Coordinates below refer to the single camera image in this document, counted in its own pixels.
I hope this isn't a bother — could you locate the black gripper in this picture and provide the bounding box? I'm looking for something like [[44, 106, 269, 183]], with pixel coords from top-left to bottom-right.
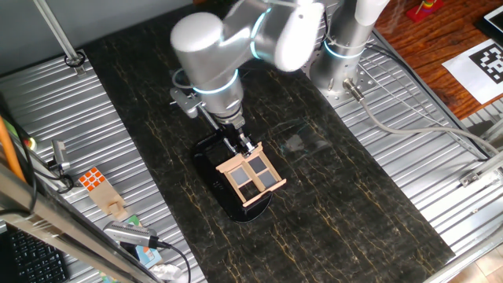
[[222, 120, 259, 156]]

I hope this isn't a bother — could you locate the black C-clamp with steel screw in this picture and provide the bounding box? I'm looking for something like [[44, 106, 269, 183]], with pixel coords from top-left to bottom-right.
[[169, 100, 273, 224]]

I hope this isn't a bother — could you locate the black marble pattern mat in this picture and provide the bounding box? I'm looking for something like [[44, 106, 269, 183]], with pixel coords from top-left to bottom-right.
[[83, 0, 456, 283]]

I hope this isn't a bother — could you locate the crumpled clear plastic wrap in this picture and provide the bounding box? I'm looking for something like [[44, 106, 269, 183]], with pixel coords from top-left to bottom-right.
[[151, 262, 182, 282]]

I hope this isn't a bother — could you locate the wooden toy house block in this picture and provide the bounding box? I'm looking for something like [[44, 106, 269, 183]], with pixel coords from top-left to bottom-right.
[[89, 183, 129, 220]]

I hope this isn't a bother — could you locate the Rubik's cube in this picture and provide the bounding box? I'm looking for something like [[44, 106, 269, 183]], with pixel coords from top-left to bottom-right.
[[78, 167, 107, 193]]

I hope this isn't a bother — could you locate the brown wooden table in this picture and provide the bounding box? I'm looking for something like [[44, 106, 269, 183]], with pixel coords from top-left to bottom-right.
[[373, 0, 503, 121]]

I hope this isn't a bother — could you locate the paper with black marker tag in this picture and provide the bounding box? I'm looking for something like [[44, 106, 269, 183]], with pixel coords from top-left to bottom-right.
[[442, 38, 503, 105]]

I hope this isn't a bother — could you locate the orange pole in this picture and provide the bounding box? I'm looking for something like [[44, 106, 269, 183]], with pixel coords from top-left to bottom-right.
[[0, 116, 27, 184]]

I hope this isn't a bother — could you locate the black keyboard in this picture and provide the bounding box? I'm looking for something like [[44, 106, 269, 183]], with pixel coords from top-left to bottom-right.
[[0, 226, 71, 283]]

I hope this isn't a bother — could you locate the white tablet device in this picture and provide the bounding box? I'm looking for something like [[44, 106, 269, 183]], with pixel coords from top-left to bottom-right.
[[473, 4, 503, 36]]

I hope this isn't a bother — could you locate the wooden toy window frame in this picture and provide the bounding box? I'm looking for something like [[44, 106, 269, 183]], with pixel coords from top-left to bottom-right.
[[215, 141, 288, 208]]

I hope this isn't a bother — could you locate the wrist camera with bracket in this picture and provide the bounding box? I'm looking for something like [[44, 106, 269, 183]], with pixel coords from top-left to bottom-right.
[[169, 86, 204, 119]]

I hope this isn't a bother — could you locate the grey cable with metal connector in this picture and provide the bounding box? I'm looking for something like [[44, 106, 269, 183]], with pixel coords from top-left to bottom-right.
[[342, 77, 503, 158]]

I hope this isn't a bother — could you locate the black camera cable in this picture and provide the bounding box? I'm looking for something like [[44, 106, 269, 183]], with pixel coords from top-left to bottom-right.
[[156, 240, 193, 283]]

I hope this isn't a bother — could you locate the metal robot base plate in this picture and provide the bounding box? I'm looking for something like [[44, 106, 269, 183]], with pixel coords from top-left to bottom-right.
[[306, 23, 378, 109]]

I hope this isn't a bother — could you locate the silver ribbed camera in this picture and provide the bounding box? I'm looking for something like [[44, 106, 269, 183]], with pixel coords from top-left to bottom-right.
[[102, 219, 161, 249]]

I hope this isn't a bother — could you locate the small camera on black mount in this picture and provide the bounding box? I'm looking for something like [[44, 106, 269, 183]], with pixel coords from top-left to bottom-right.
[[46, 139, 75, 178]]

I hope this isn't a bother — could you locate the aluminium frame bar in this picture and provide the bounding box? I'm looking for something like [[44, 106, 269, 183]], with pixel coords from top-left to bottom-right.
[[0, 163, 162, 283]]

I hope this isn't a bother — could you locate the metal pole with black ring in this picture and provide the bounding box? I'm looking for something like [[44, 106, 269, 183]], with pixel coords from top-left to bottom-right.
[[33, 0, 87, 76]]

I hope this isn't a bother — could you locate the red ring stacking toy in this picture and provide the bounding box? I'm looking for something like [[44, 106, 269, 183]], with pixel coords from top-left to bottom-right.
[[406, 0, 445, 24]]

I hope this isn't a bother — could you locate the aluminium corner bracket profile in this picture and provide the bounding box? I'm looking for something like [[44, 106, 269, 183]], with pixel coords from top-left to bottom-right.
[[458, 151, 503, 188]]

